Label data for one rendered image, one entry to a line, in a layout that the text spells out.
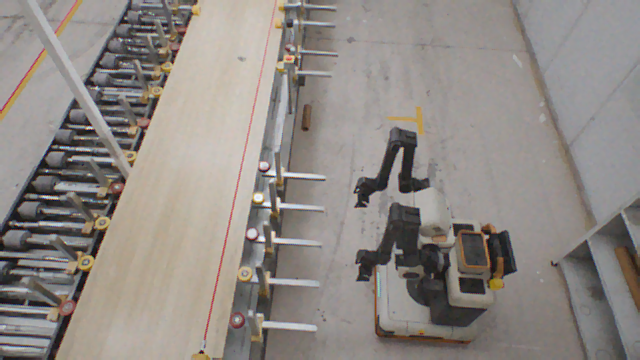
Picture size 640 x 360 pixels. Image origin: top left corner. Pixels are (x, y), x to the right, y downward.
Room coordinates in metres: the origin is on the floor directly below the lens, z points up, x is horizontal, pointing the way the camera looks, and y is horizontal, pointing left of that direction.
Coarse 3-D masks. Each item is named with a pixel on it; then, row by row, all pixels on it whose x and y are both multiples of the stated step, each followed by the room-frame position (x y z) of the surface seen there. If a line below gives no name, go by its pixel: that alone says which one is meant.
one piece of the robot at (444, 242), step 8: (448, 208) 1.14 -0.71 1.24; (448, 216) 1.09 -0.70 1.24; (448, 232) 1.00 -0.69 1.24; (424, 240) 0.96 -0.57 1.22; (432, 240) 0.95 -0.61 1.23; (440, 240) 0.95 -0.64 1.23; (448, 240) 0.95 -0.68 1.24; (424, 248) 0.92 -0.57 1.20; (432, 248) 0.91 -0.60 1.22; (440, 248) 0.93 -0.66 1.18; (448, 248) 0.93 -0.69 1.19; (400, 272) 0.97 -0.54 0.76; (408, 272) 0.97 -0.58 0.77; (416, 272) 0.97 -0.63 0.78
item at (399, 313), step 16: (384, 272) 1.16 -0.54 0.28; (384, 288) 1.04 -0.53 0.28; (400, 288) 1.05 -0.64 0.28; (384, 304) 0.93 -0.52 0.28; (400, 304) 0.94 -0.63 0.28; (416, 304) 0.94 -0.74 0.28; (384, 320) 0.82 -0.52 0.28; (400, 320) 0.83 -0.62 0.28; (416, 320) 0.83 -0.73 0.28; (384, 336) 0.77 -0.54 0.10; (400, 336) 0.77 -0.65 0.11; (416, 336) 0.76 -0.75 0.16; (432, 336) 0.76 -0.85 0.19; (448, 336) 0.76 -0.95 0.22; (464, 336) 0.76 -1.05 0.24
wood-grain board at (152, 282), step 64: (256, 0) 3.48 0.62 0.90; (192, 64) 2.57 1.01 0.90; (256, 64) 2.61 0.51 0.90; (192, 128) 1.90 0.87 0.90; (256, 128) 1.93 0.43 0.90; (128, 192) 1.35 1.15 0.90; (192, 192) 1.37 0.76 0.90; (128, 256) 0.93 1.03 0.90; (192, 256) 0.94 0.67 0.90; (128, 320) 0.58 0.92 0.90; (192, 320) 0.59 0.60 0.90
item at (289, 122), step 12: (300, 60) 2.93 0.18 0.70; (288, 120) 2.21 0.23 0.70; (288, 132) 2.08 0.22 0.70; (288, 144) 1.96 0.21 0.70; (288, 156) 1.85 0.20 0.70; (288, 168) 1.76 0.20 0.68; (276, 192) 1.53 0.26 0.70; (276, 228) 1.25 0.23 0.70; (276, 252) 1.08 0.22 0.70; (264, 264) 1.00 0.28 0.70; (276, 264) 1.02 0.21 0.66; (264, 300) 0.78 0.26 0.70; (264, 312) 0.71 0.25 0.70; (264, 336) 0.58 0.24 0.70; (252, 348) 0.51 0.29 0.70; (264, 348) 0.52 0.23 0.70
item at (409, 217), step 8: (392, 208) 0.89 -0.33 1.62; (400, 208) 0.89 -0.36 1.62; (408, 208) 0.90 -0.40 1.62; (416, 208) 0.90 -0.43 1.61; (392, 216) 0.86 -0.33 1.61; (400, 216) 0.85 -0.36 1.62; (408, 216) 0.86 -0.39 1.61; (416, 216) 0.86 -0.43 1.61; (408, 224) 0.83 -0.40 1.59; (416, 224) 0.83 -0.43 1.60; (408, 232) 0.85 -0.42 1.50; (416, 232) 0.85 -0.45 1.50; (408, 240) 0.85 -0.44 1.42; (416, 240) 0.85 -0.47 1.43; (408, 248) 0.85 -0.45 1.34; (416, 248) 0.85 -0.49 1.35; (408, 256) 0.83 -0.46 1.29; (408, 264) 0.82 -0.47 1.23; (416, 264) 0.81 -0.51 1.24
